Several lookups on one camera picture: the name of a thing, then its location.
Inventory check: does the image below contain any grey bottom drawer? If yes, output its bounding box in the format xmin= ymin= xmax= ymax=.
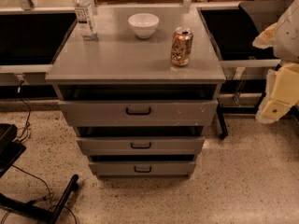
xmin=89 ymin=161 xmax=195 ymax=177

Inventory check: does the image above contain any grey drawer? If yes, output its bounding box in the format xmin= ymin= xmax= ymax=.
xmin=89 ymin=161 xmax=195 ymax=177
xmin=59 ymin=101 xmax=218 ymax=127
xmin=77 ymin=136 xmax=204 ymax=156

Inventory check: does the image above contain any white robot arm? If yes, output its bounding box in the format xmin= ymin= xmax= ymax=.
xmin=252 ymin=0 xmax=299 ymax=124

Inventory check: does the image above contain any grey drawer cabinet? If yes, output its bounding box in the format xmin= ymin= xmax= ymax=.
xmin=46 ymin=5 xmax=225 ymax=164

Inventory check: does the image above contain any grey top drawer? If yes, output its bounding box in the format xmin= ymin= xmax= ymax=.
xmin=59 ymin=101 xmax=218 ymax=127

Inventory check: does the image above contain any grey middle drawer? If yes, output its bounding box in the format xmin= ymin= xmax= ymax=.
xmin=77 ymin=136 xmax=204 ymax=156

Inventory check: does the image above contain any black chair with stand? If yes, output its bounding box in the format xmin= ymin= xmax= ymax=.
xmin=216 ymin=0 xmax=299 ymax=140

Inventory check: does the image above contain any gold soda can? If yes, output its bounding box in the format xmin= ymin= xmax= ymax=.
xmin=170 ymin=27 xmax=193 ymax=66

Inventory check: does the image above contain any white ceramic bowl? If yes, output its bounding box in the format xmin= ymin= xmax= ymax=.
xmin=128 ymin=13 xmax=160 ymax=39

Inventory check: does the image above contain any clear plastic water bottle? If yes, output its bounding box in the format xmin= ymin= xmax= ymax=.
xmin=72 ymin=0 xmax=97 ymax=40

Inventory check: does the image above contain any black stand on floor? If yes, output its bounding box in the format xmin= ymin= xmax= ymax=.
xmin=0 ymin=123 xmax=80 ymax=224

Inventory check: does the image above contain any black wall cable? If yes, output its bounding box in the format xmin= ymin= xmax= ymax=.
xmin=16 ymin=79 xmax=33 ymax=142

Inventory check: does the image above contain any black cable on floor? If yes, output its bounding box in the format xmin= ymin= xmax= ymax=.
xmin=0 ymin=164 xmax=78 ymax=224

